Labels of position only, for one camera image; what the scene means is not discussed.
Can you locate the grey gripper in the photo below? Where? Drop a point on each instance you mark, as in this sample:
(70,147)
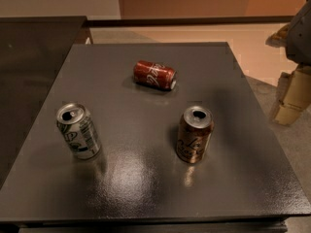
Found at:
(300,39)

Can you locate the red coke can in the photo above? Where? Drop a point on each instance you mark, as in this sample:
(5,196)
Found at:
(154,75)

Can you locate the brown orange soda can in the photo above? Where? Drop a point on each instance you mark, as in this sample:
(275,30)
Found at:
(195,130)

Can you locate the white green soda can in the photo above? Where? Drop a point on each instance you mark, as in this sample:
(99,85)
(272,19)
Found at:
(76,126)

